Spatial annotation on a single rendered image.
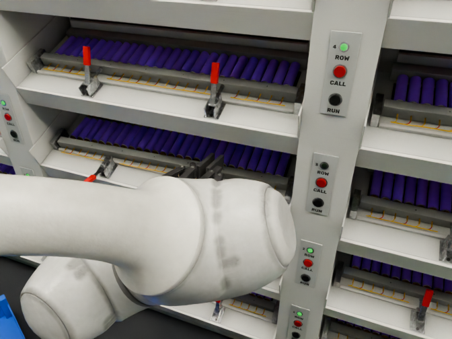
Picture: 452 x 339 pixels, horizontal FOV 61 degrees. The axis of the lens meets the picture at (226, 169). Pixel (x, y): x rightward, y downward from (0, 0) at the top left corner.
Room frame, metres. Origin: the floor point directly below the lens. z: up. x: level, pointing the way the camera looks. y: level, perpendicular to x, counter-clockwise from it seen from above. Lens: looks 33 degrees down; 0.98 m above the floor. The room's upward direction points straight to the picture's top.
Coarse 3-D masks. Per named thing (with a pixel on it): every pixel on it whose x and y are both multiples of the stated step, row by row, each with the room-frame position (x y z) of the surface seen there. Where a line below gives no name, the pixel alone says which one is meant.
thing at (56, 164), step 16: (64, 112) 0.88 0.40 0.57; (48, 128) 0.82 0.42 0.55; (64, 128) 0.84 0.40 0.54; (48, 144) 0.81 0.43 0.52; (48, 160) 0.78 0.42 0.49; (64, 160) 0.78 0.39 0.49; (80, 160) 0.77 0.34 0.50; (96, 160) 0.77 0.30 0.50; (128, 160) 0.76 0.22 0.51; (64, 176) 0.76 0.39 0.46; (80, 176) 0.73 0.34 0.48; (112, 176) 0.72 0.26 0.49; (128, 176) 0.71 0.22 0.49; (144, 176) 0.71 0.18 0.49; (288, 176) 0.66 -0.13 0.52; (288, 192) 0.60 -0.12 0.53
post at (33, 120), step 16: (0, 16) 0.79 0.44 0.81; (16, 16) 0.82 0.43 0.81; (32, 16) 0.86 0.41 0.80; (48, 16) 0.90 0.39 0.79; (64, 16) 0.95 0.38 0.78; (0, 32) 0.78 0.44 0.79; (16, 32) 0.81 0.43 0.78; (32, 32) 0.85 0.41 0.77; (0, 48) 0.78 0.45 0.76; (16, 48) 0.80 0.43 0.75; (0, 64) 0.78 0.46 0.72; (0, 80) 0.79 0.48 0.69; (16, 96) 0.78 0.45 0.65; (0, 112) 0.80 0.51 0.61; (16, 112) 0.78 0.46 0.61; (32, 112) 0.80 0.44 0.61; (48, 112) 0.84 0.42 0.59; (0, 128) 0.81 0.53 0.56; (32, 128) 0.79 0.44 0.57; (16, 144) 0.79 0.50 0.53; (32, 144) 0.77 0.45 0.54; (16, 160) 0.80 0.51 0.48; (32, 160) 0.78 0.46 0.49; (48, 176) 0.79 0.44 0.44
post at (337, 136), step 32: (320, 0) 0.55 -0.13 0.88; (352, 0) 0.54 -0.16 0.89; (384, 0) 0.52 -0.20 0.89; (320, 32) 0.55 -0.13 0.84; (320, 64) 0.55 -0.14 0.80; (320, 96) 0.54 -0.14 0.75; (352, 96) 0.53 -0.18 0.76; (320, 128) 0.54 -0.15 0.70; (352, 128) 0.52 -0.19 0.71; (352, 160) 0.52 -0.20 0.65; (320, 224) 0.53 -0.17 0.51; (320, 256) 0.53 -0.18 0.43; (288, 288) 0.55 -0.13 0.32; (320, 288) 0.52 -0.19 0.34; (288, 320) 0.54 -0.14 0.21; (320, 320) 0.52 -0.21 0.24
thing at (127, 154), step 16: (64, 144) 0.80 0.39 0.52; (80, 144) 0.79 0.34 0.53; (96, 144) 0.79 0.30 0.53; (144, 160) 0.73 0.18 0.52; (160, 160) 0.72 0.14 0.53; (176, 160) 0.71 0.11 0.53; (192, 160) 0.71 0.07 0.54; (224, 176) 0.67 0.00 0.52; (240, 176) 0.66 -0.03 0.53; (256, 176) 0.65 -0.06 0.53; (272, 176) 0.64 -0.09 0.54
